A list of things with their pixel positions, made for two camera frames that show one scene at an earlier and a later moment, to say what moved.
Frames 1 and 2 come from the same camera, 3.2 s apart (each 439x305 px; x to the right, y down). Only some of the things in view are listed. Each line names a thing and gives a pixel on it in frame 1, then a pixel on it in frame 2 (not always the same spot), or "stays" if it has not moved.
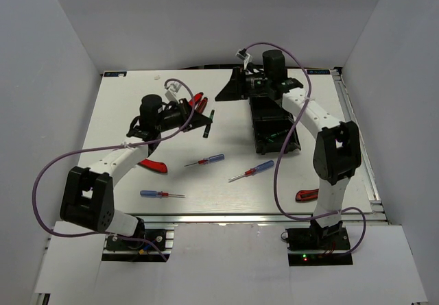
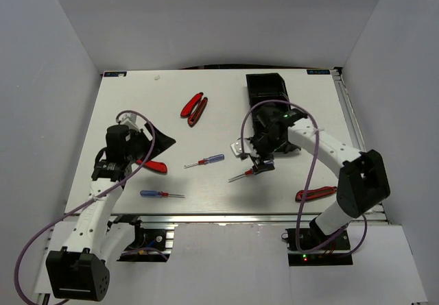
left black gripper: x=183 y=109 → x=162 y=142
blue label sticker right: x=318 y=71 stays
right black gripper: x=233 y=90 → x=254 y=140
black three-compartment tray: x=271 y=125 stays
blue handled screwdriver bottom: x=154 y=194 stays
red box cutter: x=157 y=166 stays
